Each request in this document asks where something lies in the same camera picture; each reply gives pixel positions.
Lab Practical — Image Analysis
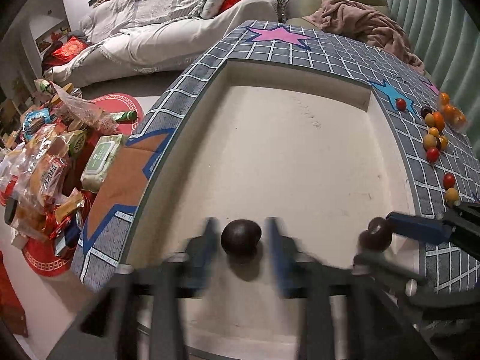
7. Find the large dark purple plum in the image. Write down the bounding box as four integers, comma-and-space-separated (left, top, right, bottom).
220, 219, 262, 260

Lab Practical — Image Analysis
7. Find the red cherry tomato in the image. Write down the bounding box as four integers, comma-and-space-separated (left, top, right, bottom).
395, 97, 407, 112
442, 172, 456, 190
425, 147, 440, 164

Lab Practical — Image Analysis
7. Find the yellow cherry tomato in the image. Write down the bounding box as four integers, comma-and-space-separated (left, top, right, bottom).
428, 127, 439, 137
439, 135, 448, 151

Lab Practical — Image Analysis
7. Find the brown kiwi-like fruit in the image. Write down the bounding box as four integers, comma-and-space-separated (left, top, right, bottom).
422, 134, 438, 150

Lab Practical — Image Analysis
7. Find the grey grid star tablecloth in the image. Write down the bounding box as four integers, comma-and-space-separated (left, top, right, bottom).
72, 21, 479, 290

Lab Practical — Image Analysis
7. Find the clear glass fruit bowl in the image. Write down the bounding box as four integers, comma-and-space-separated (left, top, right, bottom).
438, 92, 467, 133

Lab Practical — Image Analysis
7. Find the white tray with dark rim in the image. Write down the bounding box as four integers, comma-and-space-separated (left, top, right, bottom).
118, 59, 427, 360

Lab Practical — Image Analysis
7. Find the right mandarin in bowl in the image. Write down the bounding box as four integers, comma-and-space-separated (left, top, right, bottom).
453, 111, 466, 129

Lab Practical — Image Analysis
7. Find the mandarin in bowl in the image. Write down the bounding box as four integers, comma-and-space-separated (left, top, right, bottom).
453, 111, 466, 129
439, 92, 450, 107
441, 104, 456, 124

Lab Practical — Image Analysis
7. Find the large orange mandarin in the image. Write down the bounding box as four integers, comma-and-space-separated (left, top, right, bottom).
432, 111, 445, 132

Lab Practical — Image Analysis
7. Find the brown longan beside orange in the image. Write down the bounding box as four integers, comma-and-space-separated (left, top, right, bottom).
424, 113, 436, 128

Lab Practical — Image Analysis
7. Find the front mandarin in bowl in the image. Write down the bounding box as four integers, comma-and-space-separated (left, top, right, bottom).
441, 104, 456, 124

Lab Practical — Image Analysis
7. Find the dark plum behind orange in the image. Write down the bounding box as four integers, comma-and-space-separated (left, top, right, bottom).
421, 106, 433, 119

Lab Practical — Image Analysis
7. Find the top mandarin in bowl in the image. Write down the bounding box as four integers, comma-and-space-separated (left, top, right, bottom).
439, 92, 450, 107

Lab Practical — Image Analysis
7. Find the wet wipes pack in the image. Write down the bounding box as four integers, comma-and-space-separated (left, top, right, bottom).
80, 134, 125, 194

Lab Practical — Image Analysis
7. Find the green bottle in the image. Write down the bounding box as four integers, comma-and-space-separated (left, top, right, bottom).
111, 110, 138, 123

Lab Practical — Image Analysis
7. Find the red round rug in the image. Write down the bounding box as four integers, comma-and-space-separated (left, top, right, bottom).
23, 94, 143, 277

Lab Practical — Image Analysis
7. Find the pile of snack packets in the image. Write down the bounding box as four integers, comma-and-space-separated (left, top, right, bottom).
1, 79, 118, 256

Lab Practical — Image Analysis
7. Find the teal curtain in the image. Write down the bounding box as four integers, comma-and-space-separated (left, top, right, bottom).
387, 0, 480, 103

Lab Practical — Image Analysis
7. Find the pink blanket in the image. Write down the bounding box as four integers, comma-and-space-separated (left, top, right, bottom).
303, 0, 425, 75

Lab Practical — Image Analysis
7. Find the white grey sofa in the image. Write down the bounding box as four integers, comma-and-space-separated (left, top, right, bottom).
43, 0, 283, 87

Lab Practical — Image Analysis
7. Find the red cushion sofa end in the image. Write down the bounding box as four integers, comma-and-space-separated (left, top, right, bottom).
41, 36, 89, 72

